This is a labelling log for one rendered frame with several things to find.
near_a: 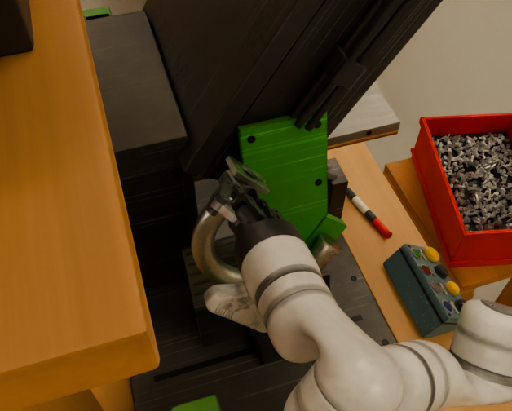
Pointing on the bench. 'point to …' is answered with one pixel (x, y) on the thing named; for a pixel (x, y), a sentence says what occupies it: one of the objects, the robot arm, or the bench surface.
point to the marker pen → (368, 214)
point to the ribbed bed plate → (196, 281)
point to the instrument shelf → (56, 228)
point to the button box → (422, 291)
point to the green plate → (289, 167)
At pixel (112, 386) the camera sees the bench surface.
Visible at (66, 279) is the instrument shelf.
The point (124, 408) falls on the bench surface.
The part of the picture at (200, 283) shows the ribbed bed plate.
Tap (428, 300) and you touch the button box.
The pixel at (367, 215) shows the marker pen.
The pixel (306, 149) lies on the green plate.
